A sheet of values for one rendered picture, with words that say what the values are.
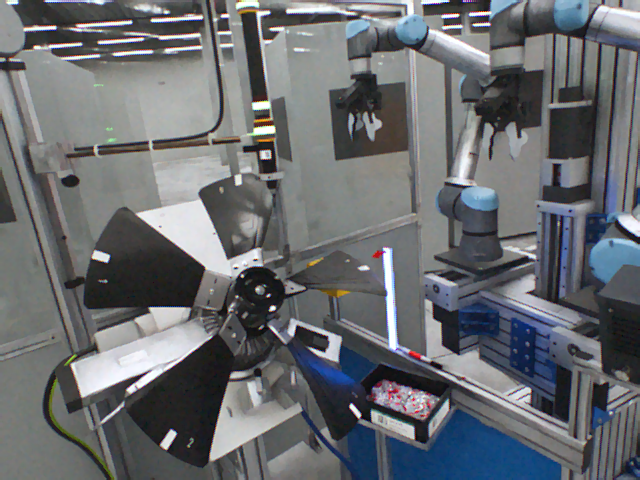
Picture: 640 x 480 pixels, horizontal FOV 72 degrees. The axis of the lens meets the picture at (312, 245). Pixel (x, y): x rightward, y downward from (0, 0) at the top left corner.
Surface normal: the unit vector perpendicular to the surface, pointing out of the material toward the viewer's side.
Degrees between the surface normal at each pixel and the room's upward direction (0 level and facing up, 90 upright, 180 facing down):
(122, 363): 50
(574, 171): 90
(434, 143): 90
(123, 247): 76
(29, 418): 90
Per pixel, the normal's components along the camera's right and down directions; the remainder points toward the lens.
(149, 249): 0.20, 0.05
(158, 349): 0.38, -0.48
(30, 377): 0.59, 0.18
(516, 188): 0.24, 0.26
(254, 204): -0.22, -0.45
